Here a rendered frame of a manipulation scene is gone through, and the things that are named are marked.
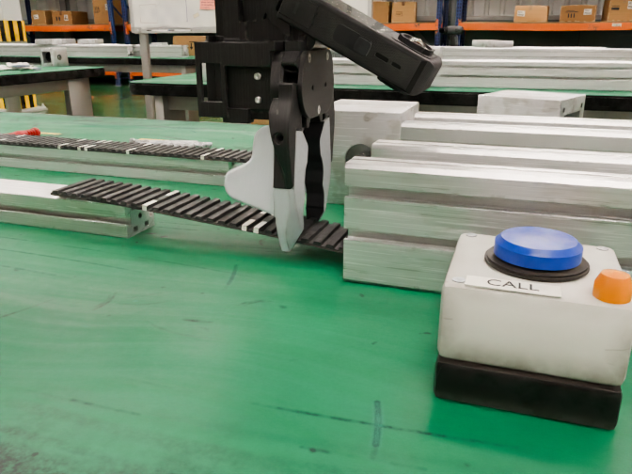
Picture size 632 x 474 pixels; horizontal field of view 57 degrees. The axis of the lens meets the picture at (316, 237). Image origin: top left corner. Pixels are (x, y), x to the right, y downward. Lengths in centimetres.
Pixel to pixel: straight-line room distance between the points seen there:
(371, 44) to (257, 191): 13
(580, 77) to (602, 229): 167
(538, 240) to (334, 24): 20
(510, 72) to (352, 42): 162
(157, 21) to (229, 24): 342
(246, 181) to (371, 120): 18
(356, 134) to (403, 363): 31
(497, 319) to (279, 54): 24
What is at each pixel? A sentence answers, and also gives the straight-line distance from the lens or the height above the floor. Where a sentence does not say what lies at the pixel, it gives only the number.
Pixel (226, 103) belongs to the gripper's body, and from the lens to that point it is 43.
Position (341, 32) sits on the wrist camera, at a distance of 41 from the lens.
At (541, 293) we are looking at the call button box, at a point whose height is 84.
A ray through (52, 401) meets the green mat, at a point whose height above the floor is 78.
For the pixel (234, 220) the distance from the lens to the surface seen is 47.
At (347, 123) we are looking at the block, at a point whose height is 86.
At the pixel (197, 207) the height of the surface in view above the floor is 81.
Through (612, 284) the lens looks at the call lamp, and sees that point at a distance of 27.
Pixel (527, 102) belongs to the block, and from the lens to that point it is 74.
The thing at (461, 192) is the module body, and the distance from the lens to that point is 38.
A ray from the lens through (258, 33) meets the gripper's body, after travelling 44.
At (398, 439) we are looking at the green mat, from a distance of 27.
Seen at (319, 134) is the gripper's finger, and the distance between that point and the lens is 46.
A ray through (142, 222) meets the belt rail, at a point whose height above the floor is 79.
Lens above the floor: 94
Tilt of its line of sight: 19 degrees down
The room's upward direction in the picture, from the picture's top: straight up
